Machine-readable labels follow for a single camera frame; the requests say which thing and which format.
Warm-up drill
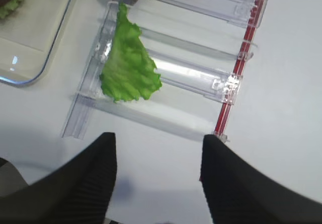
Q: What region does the clear acrylic right rack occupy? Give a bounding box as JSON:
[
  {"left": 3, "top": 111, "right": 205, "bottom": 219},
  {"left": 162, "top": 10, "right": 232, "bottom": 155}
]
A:
[{"left": 62, "top": 0, "right": 267, "bottom": 141}]

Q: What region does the white serving tray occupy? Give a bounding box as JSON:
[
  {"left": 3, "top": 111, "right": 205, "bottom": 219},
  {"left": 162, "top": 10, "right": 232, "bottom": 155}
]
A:
[{"left": 1, "top": 0, "right": 73, "bottom": 86}]

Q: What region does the green lettuce leaf in rack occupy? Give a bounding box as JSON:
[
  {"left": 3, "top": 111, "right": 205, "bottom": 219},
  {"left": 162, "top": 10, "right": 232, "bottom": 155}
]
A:
[{"left": 100, "top": 3, "right": 162, "bottom": 102}]

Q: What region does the green lettuce on tray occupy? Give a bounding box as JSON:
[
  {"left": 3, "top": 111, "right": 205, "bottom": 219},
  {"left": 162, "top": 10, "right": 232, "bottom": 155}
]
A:
[{"left": 1, "top": 0, "right": 23, "bottom": 20}]

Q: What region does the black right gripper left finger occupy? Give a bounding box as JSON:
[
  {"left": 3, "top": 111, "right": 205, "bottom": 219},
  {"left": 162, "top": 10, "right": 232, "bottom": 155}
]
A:
[{"left": 1, "top": 132, "right": 117, "bottom": 223}]

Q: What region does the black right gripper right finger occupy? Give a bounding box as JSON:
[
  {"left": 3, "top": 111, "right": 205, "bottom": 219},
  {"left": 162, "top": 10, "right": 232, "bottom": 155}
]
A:
[{"left": 200, "top": 134, "right": 321, "bottom": 223}]

